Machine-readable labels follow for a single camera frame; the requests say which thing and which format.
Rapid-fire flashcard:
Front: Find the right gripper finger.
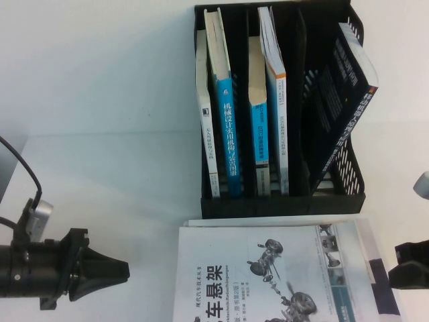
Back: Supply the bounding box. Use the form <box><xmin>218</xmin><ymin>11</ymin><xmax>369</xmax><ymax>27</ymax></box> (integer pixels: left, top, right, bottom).
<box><xmin>388</xmin><ymin>264</ymin><xmax>429</xmax><ymax>289</ymax></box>
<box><xmin>393</xmin><ymin>239</ymin><xmax>429</xmax><ymax>266</ymax></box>

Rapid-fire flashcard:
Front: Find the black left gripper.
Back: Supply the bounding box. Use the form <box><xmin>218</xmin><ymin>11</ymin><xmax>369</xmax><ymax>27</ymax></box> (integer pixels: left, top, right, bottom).
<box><xmin>33</xmin><ymin>228</ymin><xmax>131</xmax><ymax>311</ymax></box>

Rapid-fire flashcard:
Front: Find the white car suspension book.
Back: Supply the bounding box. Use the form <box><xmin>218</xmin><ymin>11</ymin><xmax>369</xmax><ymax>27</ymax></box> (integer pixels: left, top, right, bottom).
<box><xmin>172</xmin><ymin>219</ymin><xmax>393</xmax><ymax>322</ymax></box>

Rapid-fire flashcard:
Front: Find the black perforated plastic book stand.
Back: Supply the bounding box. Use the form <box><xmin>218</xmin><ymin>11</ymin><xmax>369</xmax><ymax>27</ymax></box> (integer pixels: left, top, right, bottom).
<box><xmin>193</xmin><ymin>0</ymin><xmax>367</xmax><ymax>219</ymax></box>

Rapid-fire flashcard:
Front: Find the black mobile robot book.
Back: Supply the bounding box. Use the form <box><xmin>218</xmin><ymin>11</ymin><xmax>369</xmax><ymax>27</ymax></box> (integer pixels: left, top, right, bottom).
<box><xmin>306</xmin><ymin>22</ymin><xmax>380</xmax><ymax>194</ymax></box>

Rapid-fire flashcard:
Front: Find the thin white spine book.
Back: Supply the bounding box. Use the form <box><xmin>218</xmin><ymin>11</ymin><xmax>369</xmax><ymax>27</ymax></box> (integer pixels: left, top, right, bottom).
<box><xmin>195</xmin><ymin>30</ymin><xmax>221</xmax><ymax>199</ymax></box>

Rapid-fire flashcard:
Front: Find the white book with orange band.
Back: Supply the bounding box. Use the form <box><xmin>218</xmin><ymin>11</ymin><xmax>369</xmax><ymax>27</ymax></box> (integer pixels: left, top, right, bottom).
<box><xmin>257</xmin><ymin>5</ymin><xmax>290</xmax><ymax>197</ymax></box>

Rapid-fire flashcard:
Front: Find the blue and grey spine book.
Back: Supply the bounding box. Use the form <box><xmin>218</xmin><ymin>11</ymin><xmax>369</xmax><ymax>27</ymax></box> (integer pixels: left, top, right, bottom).
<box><xmin>247</xmin><ymin>36</ymin><xmax>271</xmax><ymax>197</ymax></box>

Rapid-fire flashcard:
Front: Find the thick blue spine book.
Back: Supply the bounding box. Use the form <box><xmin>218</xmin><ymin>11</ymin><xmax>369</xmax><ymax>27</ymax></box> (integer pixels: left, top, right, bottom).
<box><xmin>203</xmin><ymin>7</ymin><xmax>244</xmax><ymax>199</ymax></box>

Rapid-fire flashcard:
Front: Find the magazine with suited man cover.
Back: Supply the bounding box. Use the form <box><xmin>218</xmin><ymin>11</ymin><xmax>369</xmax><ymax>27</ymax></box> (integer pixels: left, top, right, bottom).
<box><xmin>183</xmin><ymin>216</ymin><xmax>402</xmax><ymax>322</ymax></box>

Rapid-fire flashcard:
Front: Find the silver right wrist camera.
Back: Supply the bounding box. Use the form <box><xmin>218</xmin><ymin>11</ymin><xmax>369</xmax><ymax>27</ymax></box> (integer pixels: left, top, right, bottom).
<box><xmin>413</xmin><ymin>170</ymin><xmax>429</xmax><ymax>202</ymax></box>

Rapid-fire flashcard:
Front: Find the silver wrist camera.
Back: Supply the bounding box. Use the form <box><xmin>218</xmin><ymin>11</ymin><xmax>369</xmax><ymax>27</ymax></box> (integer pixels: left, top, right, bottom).
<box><xmin>413</xmin><ymin>170</ymin><xmax>429</xmax><ymax>202</ymax></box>
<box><xmin>25</xmin><ymin>198</ymin><xmax>55</xmax><ymax>243</ymax></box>

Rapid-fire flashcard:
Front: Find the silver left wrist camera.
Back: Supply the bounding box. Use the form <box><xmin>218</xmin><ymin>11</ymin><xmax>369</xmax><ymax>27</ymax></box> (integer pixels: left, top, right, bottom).
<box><xmin>25</xmin><ymin>198</ymin><xmax>55</xmax><ymax>243</ymax></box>

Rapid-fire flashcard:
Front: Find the black camera cable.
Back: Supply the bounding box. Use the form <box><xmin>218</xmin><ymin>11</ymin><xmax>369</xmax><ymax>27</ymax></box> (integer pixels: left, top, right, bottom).
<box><xmin>0</xmin><ymin>216</ymin><xmax>21</xmax><ymax>233</ymax></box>
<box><xmin>0</xmin><ymin>135</ymin><xmax>43</xmax><ymax>203</ymax></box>

